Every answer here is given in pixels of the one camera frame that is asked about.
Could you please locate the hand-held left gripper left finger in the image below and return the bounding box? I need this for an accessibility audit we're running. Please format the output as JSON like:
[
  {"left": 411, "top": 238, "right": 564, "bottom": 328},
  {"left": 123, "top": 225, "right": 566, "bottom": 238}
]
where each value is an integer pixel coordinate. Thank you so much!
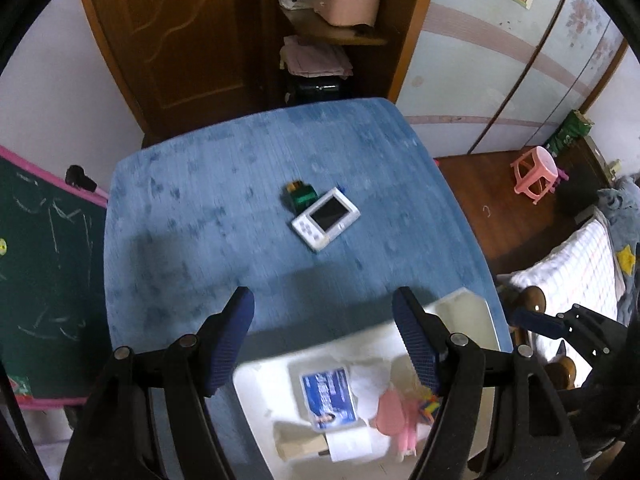
[{"left": 60, "top": 286, "right": 256, "bottom": 480}]

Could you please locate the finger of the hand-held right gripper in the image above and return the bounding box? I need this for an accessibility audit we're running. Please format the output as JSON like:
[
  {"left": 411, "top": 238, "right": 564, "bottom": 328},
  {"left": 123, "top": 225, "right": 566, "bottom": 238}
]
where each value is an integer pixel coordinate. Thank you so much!
[{"left": 510, "top": 304, "right": 628, "bottom": 361}]

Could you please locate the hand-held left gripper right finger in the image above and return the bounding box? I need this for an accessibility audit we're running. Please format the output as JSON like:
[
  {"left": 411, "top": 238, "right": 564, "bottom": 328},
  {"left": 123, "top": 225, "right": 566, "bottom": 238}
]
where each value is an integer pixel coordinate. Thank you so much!
[{"left": 391, "top": 286, "right": 586, "bottom": 480}]

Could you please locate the clear pink correction tape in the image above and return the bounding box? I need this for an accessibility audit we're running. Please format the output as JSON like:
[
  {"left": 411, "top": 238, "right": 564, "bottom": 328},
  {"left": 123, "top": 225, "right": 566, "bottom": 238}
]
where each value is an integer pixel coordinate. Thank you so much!
[{"left": 350, "top": 360, "right": 407, "bottom": 433}]

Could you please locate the white storage bin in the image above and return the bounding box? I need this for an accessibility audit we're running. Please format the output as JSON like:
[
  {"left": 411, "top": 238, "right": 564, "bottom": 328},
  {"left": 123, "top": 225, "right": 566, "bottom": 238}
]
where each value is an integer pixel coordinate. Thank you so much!
[{"left": 232, "top": 287, "right": 501, "bottom": 480}]

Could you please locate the pink hair roller brush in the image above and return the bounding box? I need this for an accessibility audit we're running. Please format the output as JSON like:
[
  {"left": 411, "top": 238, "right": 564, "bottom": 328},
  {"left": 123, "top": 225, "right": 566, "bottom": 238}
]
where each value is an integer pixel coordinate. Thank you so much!
[{"left": 397, "top": 399, "right": 422, "bottom": 462}]

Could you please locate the white case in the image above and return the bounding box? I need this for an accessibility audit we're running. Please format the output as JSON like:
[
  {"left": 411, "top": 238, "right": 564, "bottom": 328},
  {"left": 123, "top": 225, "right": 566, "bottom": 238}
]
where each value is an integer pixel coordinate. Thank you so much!
[{"left": 326, "top": 427, "right": 373, "bottom": 463}]

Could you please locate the white handheld game console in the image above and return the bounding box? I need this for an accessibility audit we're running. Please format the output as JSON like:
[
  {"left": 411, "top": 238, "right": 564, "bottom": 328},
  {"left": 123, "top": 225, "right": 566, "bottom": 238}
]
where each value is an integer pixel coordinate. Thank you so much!
[{"left": 291, "top": 187, "right": 362, "bottom": 252}]

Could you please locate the green jar with gold lid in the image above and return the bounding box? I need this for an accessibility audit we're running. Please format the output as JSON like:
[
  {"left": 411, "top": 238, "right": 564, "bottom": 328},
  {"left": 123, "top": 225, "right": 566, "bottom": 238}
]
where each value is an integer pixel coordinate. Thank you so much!
[{"left": 285, "top": 180, "right": 318, "bottom": 213}]

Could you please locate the white checked pillow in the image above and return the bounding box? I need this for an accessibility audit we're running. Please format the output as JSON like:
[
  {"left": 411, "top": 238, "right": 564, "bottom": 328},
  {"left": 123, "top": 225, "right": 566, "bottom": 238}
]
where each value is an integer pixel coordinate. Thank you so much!
[{"left": 505, "top": 217, "right": 626, "bottom": 361}]

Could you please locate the small multicoloured toy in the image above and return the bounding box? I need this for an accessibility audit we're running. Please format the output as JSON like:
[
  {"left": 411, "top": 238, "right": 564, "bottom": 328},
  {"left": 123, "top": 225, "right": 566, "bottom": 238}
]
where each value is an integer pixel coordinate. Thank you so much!
[{"left": 417, "top": 392, "right": 442, "bottom": 423}]

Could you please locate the blue blanket with yellow star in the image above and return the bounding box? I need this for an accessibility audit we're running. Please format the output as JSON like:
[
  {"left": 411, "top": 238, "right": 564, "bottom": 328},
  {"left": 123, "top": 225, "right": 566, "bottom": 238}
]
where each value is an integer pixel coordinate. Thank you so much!
[{"left": 595, "top": 175, "right": 640, "bottom": 326}]

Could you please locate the pink plastic stool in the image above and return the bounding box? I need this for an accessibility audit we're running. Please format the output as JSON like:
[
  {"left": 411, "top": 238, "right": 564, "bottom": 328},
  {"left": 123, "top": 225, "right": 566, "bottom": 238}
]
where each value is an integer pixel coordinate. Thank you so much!
[{"left": 510, "top": 146, "right": 561, "bottom": 206}]

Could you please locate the green bag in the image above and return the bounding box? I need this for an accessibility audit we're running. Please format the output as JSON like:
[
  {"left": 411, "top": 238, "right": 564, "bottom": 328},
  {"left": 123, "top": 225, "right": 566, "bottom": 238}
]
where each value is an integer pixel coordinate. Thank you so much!
[{"left": 545, "top": 110, "right": 593, "bottom": 158}]

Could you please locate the black clip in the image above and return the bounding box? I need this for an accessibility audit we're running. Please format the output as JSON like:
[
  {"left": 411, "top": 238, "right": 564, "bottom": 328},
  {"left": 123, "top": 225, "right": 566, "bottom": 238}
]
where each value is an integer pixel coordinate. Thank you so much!
[{"left": 65, "top": 164, "right": 98, "bottom": 193}]

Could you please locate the black appliance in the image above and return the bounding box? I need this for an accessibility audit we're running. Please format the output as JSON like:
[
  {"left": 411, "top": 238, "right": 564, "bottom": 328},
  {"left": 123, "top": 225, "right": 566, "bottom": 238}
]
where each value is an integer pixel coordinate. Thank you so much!
[{"left": 285, "top": 75, "right": 343, "bottom": 107}]

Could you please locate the pale blue wardrobe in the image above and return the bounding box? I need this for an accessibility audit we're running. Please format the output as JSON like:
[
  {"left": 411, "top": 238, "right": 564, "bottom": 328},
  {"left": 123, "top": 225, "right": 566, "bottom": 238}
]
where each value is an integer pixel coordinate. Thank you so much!
[{"left": 395, "top": 0, "right": 628, "bottom": 156}]

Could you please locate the brown wooden door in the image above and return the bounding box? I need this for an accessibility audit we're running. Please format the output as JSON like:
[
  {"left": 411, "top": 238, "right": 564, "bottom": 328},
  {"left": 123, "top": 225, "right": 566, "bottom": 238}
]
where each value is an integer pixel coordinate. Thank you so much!
[{"left": 75, "top": 0, "right": 266, "bottom": 148}]

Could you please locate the folded pink cloth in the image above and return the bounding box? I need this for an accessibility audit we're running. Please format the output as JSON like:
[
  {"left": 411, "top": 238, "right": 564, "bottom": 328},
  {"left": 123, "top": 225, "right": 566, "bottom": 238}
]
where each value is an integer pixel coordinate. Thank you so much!
[{"left": 280, "top": 35, "right": 355, "bottom": 80}]

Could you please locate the wooden shelf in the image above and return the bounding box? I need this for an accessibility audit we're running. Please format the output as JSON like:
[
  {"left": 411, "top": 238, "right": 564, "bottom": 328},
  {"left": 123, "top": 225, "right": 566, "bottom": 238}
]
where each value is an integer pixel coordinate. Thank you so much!
[{"left": 279, "top": 5, "right": 388, "bottom": 47}]

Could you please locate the green chalkboard with pink frame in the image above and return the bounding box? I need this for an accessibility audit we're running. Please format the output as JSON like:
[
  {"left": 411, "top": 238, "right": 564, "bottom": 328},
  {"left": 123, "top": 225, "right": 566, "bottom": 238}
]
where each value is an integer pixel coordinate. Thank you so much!
[{"left": 0, "top": 145, "right": 111, "bottom": 411}]

